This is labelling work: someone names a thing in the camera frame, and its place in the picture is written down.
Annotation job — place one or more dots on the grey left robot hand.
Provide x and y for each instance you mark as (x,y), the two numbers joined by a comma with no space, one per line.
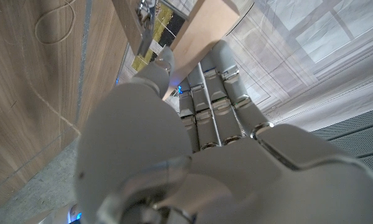
(173,174)

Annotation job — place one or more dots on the jute twine strand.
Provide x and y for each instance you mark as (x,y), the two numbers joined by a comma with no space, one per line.
(46,99)

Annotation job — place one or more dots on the wooden stick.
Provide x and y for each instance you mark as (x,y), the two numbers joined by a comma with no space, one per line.
(205,25)

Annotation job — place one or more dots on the printed window backdrop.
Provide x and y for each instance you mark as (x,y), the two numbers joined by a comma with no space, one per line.
(314,46)

